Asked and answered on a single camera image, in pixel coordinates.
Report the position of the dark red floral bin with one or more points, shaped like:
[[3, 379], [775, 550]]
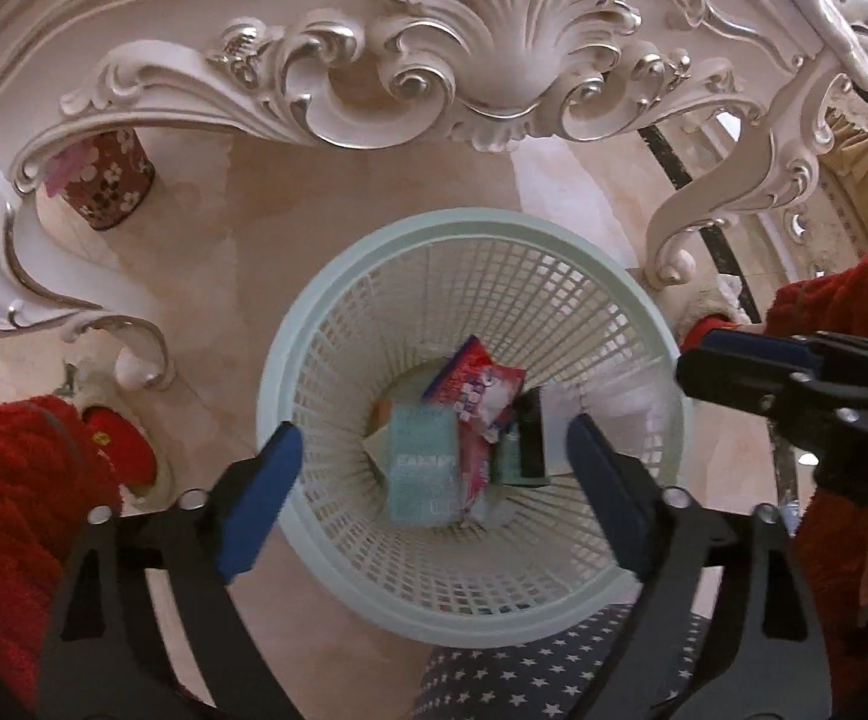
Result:
[[115, 180]]

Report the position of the dark teal box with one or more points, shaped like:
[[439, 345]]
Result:
[[527, 435]]

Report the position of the ornate white coffee table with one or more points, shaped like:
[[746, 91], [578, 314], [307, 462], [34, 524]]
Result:
[[509, 37]]

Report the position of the light teal box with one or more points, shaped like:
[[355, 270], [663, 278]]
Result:
[[422, 465]]

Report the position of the red fluffy slipper, right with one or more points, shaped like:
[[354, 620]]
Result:
[[838, 292]]

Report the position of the red white snack packet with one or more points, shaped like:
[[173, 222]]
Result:
[[479, 390]]

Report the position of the patterned beige rug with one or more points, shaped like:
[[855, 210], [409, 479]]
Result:
[[816, 240]]

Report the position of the red fluffy slipper, left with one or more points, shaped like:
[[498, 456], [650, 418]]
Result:
[[14, 502]]

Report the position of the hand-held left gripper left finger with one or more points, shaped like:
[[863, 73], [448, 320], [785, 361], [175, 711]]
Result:
[[261, 495]]

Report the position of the mint plastic mesh basket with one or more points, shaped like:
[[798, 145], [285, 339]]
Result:
[[479, 277]]

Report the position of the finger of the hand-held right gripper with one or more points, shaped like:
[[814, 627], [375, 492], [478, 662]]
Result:
[[748, 345], [726, 379]]

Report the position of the beige fringed sofa cover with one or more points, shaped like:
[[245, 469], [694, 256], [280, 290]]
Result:
[[861, 172]]

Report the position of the star-printed dark cushion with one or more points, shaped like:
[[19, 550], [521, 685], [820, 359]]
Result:
[[554, 660]]

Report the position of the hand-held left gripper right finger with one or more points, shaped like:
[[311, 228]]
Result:
[[614, 502]]

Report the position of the red fur-trimmed slipper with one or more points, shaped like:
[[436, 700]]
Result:
[[122, 450], [711, 315]]

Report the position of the red fluffy slipper, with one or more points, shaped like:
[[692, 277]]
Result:
[[838, 292], [14, 502]]

